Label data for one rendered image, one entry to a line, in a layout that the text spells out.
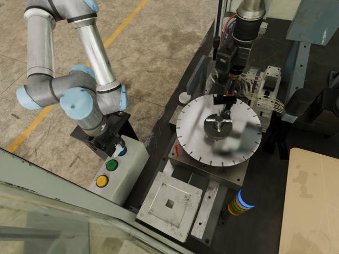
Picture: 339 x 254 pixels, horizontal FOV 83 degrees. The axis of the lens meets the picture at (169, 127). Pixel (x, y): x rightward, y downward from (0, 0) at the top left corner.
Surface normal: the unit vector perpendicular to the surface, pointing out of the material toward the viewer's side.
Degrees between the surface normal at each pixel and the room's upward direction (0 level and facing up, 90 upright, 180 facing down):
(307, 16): 90
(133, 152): 0
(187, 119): 0
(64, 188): 90
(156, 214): 0
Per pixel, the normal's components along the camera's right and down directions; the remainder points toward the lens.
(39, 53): 0.35, -0.41
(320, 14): -0.42, 0.80
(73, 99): -0.11, -0.50
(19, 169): 0.90, 0.32
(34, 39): 0.05, -0.37
